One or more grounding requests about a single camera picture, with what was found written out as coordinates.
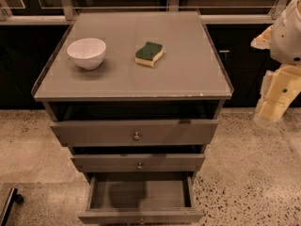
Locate grey drawer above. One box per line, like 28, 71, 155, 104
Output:
79, 171, 202, 224
71, 153, 204, 172
51, 120, 217, 147

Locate grey bottom drawer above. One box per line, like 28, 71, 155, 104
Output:
79, 171, 202, 224

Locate grey top drawer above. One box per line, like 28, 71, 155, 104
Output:
51, 120, 217, 147

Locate black wheeled base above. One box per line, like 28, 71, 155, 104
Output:
0, 187, 24, 226

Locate grey drawer cabinet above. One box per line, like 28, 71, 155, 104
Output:
30, 10, 235, 186

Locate grey middle drawer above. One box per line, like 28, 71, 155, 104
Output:
71, 153, 204, 172

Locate dark wall cabinets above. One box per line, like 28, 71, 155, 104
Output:
0, 24, 279, 109

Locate white ceramic bowl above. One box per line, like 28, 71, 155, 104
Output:
67, 38, 106, 70

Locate green yellow sponge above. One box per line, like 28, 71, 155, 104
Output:
135, 41, 163, 67

